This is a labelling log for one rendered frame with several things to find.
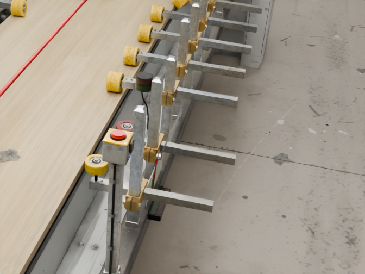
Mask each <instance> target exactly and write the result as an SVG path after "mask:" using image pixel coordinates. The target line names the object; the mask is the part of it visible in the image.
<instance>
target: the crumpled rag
mask: <svg viewBox="0 0 365 274"><path fill-rule="evenodd" d="M17 153H18V151H17V150H15V149H14V148H10V149H8V150H6V151H1V152H0V161H7V160H11V161H18V160H19V159H20V158H21V156H20V155H18V154H17Z"/></svg>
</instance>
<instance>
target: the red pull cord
mask: <svg viewBox="0 0 365 274"><path fill-rule="evenodd" d="M86 1H87V0H82V1H81V2H80V4H79V5H78V6H77V7H76V8H75V9H74V10H73V11H72V12H71V13H70V14H69V15H68V17H67V18H66V19H65V20H64V21H63V22H62V24H61V25H60V26H58V28H57V29H56V30H55V31H54V32H53V33H52V34H51V35H50V37H49V38H48V39H47V40H46V41H45V42H44V43H43V44H42V45H41V46H40V47H39V49H38V50H37V51H36V52H35V53H34V54H33V55H32V56H31V57H30V58H29V59H28V61H27V62H26V63H25V64H24V65H23V66H22V67H21V68H20V69H19V70H18V71H17V72H16V74H15V75H14V76H13V77H12V78H11V79H10V80H9V81H8V82H7V83H6V84H5V86H4V87H3V88H2V89H1V90H0V97H1V96H2V95H3V94H4V93H5V92H6V91H7V89H8V88H9V87H10V86H11V85H12V84H13V82H14V81H15V80H16V79H17V78H18V77H19V76H20V75H21V74H22V72H23V71H24V70H25V69H26V68H27V67H28V66H29V65H30V64H31V63H32V61H33V60H34V59H35V58H36V57H37V56H38V55H39V54H40V53H41V51H42V50H43V49H44V48H45V47H46V46H47V45H48V44H49V43H50V41H51V40H52V39H53V38H54V37H55V36H56V35H57V33H58V32H59V31H60V30H61V29H62V28H63V27H64V26H65V24H66V23H67V22H68V21H69V20H70V19H71V18H72V17H73V16H74V14H75V13H76V12H77V11H78V10H79V9H80V8H81V7H82V6H83V5H84V3H85V2H86Z"/></svg>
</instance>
